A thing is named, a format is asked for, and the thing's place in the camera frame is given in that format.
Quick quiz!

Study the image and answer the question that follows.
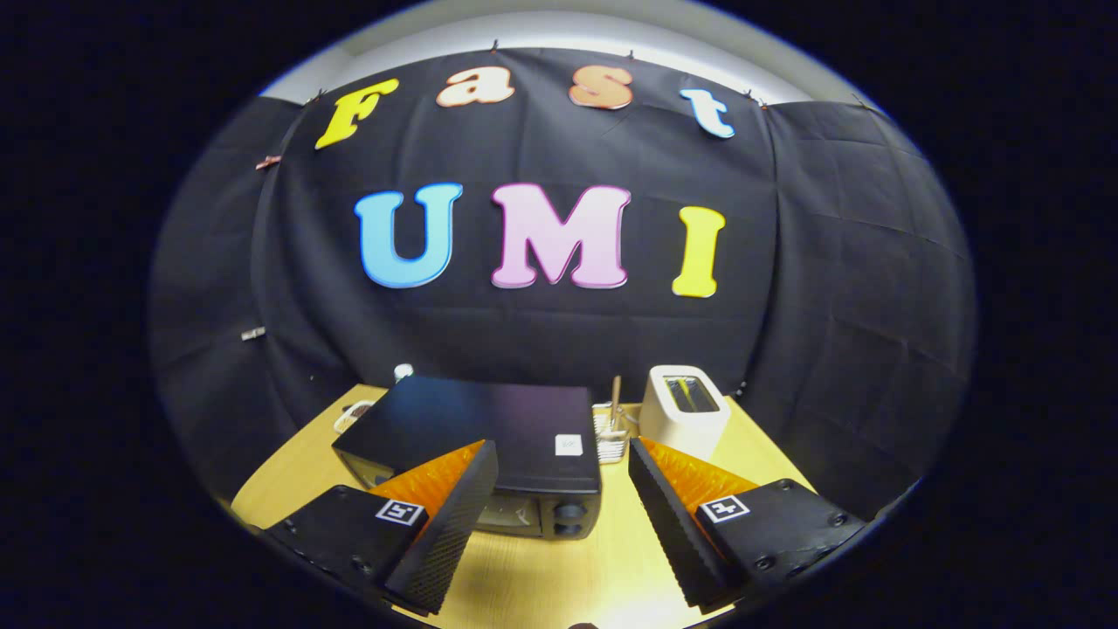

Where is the black toaster oven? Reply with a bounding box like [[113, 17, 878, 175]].
[[332, 376, 604, 541]]

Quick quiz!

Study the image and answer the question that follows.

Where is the white pop-up toaster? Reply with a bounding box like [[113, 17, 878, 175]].
[[638, 364, 733, 461]]

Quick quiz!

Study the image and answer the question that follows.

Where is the small white tray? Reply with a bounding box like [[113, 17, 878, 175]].
[[334, 399, 378, 435]]

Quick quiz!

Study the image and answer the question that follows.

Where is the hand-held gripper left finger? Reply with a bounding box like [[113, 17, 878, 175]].
[[262, 439, 499, 617]]

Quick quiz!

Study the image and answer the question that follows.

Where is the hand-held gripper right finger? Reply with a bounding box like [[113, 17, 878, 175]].
[[627, 437, 867, 614]]

